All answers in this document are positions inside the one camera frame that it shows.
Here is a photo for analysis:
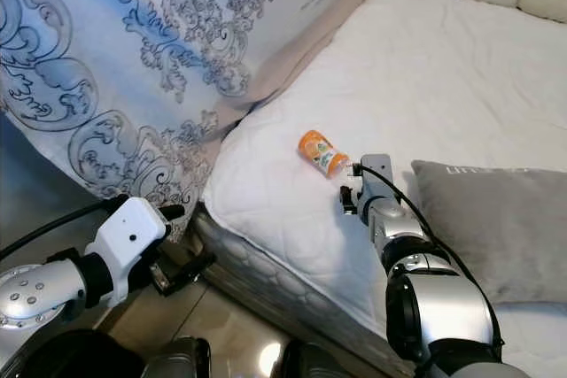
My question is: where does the grey plush pillow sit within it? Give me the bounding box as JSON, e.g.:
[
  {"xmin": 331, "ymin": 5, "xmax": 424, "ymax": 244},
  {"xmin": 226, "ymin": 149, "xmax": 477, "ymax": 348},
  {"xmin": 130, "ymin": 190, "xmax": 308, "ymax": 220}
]
[{"xmin": 411, "ymin": 160, "xmax": 567, "ymax": 305}]

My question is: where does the robot left leg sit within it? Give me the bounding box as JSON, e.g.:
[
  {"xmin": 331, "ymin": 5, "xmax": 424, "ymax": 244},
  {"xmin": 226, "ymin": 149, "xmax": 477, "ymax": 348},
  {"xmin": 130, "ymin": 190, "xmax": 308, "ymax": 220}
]
[{"xmin": 142, "ymin": 336, "xmax": 212, "ymax": 378}]

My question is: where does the grey patterned mattress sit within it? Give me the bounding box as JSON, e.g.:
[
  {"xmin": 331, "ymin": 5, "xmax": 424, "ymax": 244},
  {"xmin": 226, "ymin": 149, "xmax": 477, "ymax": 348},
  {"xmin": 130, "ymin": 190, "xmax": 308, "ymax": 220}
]
[{"xmin": 186, "ymin": 205, "xmax": 417, "ymax": 378}]

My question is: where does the blue white patterned duvet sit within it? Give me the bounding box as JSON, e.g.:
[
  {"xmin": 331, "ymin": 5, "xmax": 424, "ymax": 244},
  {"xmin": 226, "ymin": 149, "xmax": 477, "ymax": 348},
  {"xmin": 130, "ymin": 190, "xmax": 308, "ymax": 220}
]
[{"xmin": 0, "ymin": 0, "xmax": 386, "ymax": 220}]

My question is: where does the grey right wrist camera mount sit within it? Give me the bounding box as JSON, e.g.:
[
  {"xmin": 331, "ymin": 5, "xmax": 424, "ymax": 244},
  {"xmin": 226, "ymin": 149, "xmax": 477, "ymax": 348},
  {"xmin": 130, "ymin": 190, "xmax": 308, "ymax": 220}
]
[{"xmin": 358, "ymin": 154, "xmax": 394, "ymax": 198}]

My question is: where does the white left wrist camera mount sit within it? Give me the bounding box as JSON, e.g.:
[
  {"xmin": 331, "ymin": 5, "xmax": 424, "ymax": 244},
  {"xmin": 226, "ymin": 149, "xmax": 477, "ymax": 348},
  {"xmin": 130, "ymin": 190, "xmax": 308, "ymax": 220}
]
[{"xmin": 96, "ymin": 197, "xmax": 169, "ymax": 306}]

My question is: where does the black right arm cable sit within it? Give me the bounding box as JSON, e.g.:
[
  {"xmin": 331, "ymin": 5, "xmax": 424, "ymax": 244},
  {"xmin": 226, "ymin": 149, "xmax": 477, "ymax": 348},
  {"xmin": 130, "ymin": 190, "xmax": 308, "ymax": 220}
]
[{"xmin": 354, "ymin": 164, "xmax": 503, "ymax": 348}]

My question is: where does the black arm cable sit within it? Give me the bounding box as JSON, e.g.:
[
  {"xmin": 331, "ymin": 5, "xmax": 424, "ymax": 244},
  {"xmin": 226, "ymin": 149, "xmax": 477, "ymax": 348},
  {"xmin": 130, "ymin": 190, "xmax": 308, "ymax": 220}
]
[
  {"xmin": 354, "ymin": 164, "xmax": 503, "ymax": 348},
  {"xmin": 0, "ymin": 203, "xmax": 118, "ymax": 259}
]

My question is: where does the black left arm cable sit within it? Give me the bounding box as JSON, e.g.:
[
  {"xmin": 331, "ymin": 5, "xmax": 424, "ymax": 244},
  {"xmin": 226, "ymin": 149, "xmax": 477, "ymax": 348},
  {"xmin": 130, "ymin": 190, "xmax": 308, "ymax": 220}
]
[{"xmin": 0, "ymin": 203, "xmax": 118, "ymax": 259}]

